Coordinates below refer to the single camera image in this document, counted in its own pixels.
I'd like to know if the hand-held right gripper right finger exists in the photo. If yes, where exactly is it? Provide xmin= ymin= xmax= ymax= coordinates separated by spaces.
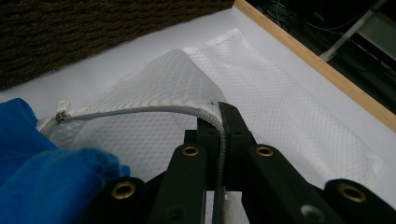
xmin=219 ymin=102 xmax=258 ymax=190

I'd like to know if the brown woven basket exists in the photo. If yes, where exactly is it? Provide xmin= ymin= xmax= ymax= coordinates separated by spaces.
xmin=0 ymin=0 xmax=235 ymax=91

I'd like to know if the blue printed shirt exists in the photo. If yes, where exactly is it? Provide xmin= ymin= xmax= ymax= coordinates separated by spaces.
xmin=0 ymin=97 xmax=131 ymax=224

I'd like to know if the light wooden table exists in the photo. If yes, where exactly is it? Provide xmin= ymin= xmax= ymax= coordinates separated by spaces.
xmin=233 ymin=0 xmax=396 ymax=133

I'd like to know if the white metal desk frame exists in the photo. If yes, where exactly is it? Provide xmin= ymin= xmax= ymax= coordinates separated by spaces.
xmin=319 ymin=0 xmax=396 ymax=63

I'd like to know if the tangle of cables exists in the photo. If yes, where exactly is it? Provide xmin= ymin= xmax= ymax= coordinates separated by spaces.
xmin=264 ymin=0 xmax=375 ymax=35

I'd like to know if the white mesh laundry bag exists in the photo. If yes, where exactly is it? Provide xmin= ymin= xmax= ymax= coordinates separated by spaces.
xmin=36 ymin=27 xmax=384 ymax=224

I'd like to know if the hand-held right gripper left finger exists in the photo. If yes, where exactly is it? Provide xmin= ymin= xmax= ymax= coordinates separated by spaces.
xmin=184 ymin=117 xmax=224 ymax=191

